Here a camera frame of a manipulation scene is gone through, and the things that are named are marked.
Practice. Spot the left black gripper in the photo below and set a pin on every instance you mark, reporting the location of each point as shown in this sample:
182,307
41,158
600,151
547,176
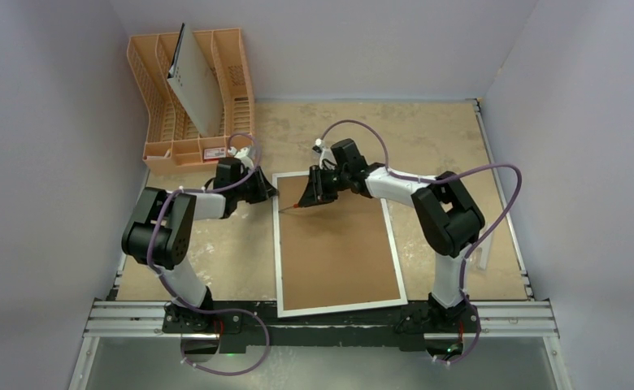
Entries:
267,191

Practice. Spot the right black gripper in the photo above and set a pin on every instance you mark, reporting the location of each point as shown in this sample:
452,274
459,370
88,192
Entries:
319,184

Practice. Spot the blue handled screwdriver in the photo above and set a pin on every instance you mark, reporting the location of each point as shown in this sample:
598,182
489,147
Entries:
292,207

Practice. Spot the white picture frame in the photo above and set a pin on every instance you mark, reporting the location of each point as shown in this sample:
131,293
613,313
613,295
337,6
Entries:
334,258

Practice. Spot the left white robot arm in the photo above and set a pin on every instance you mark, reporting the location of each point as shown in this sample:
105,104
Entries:
160,227

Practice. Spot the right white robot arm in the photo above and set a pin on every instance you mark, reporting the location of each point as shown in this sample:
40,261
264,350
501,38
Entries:
449,218

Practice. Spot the small red white box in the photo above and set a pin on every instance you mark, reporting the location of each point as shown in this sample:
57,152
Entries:
213,154

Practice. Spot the orange plastic file organizer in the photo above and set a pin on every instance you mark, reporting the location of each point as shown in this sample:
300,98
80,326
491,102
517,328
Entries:
173,144

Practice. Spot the white board in organizer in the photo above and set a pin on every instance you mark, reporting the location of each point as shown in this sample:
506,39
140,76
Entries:
195,85

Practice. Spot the clear plastic screwdriver packaging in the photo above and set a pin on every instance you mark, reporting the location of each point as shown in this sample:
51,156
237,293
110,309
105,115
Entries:
483,253

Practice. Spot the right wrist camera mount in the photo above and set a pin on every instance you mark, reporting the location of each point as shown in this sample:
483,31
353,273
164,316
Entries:
324,155

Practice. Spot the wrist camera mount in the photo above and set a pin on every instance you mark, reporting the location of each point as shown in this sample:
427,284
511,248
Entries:
245,155
324,155

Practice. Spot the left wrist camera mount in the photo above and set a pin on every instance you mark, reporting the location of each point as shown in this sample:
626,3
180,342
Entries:
245,155

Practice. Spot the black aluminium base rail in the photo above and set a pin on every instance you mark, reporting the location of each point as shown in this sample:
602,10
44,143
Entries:
256,323

